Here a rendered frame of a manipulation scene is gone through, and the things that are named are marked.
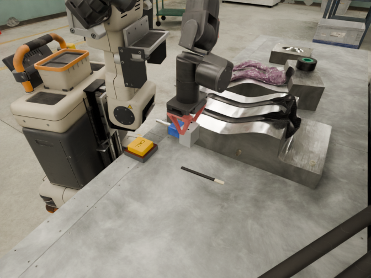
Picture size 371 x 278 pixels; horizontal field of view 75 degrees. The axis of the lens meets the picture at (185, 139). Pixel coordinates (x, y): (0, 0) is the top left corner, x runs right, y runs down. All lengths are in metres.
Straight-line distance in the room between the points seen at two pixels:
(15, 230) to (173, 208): 1.33
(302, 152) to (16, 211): 1.72
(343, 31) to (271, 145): 3.68
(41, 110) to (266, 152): 0.90
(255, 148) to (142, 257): 0.42
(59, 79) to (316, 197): 1.09
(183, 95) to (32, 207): 1.52
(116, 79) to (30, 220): 1.13
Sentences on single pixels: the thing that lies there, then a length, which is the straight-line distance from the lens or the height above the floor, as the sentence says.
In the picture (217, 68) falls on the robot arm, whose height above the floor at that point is 1.14.
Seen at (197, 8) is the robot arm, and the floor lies 1.24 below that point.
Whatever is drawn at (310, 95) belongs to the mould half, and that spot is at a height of 0.87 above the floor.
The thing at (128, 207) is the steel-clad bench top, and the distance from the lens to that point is 0.67.
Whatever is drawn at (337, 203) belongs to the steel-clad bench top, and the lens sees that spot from 0.78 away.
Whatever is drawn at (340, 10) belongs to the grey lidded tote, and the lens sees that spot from 7.37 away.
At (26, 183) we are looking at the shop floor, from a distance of 2.09.
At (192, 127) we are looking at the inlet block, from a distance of 0.65.
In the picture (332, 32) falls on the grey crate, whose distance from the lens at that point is 4.31.
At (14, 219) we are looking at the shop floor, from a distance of 1.91.
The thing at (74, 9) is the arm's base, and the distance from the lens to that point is 0.83.
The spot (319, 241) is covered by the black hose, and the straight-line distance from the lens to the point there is 0.60.
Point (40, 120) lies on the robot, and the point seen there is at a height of 0.76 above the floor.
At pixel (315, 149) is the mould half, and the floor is 0.86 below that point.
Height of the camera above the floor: 1.34
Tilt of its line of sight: 39 degrees down
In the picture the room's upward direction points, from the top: straight up
